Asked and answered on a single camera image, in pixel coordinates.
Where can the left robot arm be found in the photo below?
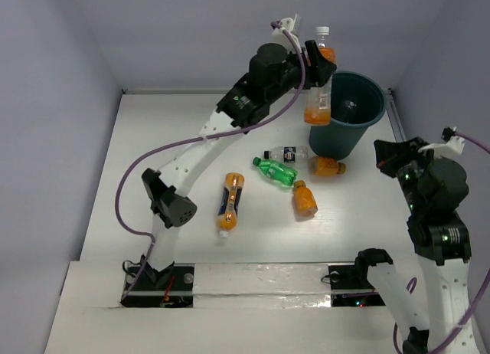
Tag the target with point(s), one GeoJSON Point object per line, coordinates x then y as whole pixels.
{"type": "Point", "coordinates": [273, 71]}

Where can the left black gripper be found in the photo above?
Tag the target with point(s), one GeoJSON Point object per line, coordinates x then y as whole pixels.
{"type": "Point", "coordinates": [313, 65]}

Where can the crushed clear plastic bottle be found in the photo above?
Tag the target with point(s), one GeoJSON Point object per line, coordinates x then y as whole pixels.
{"type": "Point", "coordinates": [348, 110]}

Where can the orange bottle blue label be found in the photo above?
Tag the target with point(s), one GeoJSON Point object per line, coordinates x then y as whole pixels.
{"type": "Point", "coordinates": [227, 216]}

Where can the dark teal plastic bin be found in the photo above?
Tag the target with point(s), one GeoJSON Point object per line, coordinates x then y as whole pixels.
{"type": "Point", "coordinates": [337, 139]}

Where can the green plastic bottle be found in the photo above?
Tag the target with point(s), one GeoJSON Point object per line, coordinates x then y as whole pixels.
{"type": "Point", "coordinates": [276, 171]}

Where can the tall orange drink bottle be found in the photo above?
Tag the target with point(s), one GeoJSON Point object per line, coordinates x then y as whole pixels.
{"type": "Point", "coordinates": [318, 102]}

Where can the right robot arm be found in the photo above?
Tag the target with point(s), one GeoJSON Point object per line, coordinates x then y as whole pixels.
{"type": "Point", "coordinates": [433, 187]}

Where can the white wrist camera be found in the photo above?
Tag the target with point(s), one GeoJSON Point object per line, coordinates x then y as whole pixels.
{"type": "Point", "coordinates": [451, 147]}
{"type": "Point", "coordinates": [290, 24]}

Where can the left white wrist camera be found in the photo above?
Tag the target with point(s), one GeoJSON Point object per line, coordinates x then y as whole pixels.
{"type": "Point", "coordinates": [290, 24]}

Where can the clear pepsi bottle black cap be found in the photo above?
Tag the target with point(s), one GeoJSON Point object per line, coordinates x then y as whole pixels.
{"type": "Point", "coordinates": [293, 155]}

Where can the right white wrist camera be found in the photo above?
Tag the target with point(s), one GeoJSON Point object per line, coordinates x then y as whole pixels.
{"type": "Point", "coordinates": [451, 147]}

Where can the small orange juice bottle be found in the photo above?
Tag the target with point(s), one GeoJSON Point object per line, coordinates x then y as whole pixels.
{"type": "Point", "coordinates": [304, 200]}

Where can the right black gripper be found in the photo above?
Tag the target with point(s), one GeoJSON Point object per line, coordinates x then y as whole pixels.
{"type": "Point", "coordinates": [387, 154]}

